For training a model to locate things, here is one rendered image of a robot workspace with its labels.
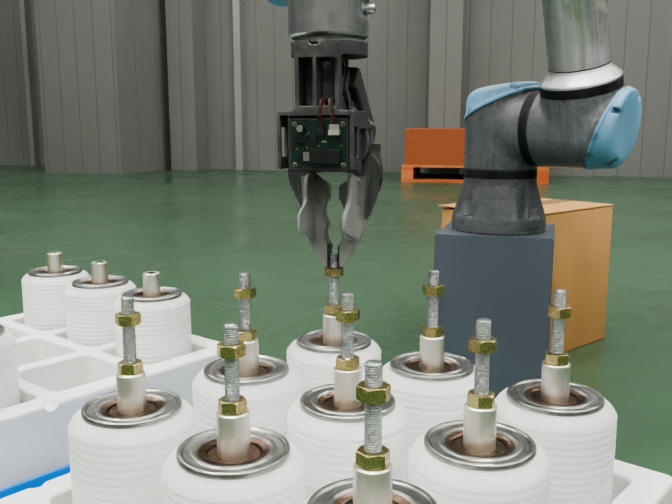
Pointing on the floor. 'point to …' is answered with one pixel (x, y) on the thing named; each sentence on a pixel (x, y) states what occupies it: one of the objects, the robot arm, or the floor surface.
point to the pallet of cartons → (440, 155)
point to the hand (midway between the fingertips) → (336, 252)
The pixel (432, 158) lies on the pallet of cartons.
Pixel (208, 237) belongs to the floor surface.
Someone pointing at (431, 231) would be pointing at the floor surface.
